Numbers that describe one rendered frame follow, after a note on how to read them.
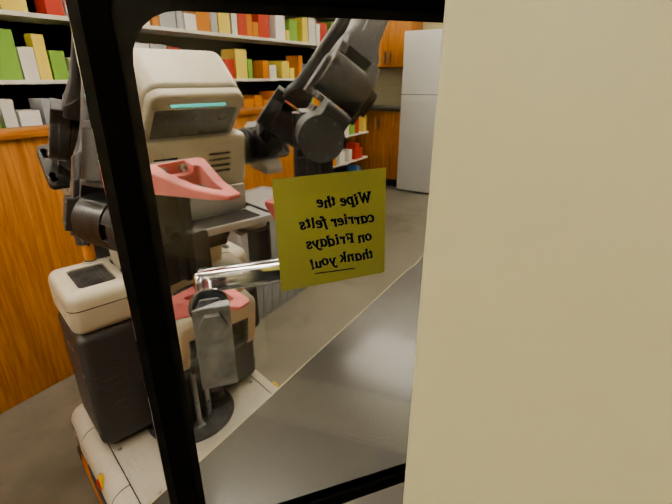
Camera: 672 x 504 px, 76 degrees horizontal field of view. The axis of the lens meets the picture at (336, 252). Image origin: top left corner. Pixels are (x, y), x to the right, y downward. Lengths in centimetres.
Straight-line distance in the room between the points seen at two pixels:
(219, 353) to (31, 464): 185
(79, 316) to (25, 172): 97
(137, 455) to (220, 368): 127
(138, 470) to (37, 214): 118
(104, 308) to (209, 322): 107
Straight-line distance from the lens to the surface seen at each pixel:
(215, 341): 28
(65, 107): 82
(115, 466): 154
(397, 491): 51
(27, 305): 228
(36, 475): 206
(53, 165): 97
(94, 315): 133
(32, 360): 238
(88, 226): 49
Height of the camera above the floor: 134
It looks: 22 degrees down
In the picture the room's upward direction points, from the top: straight up
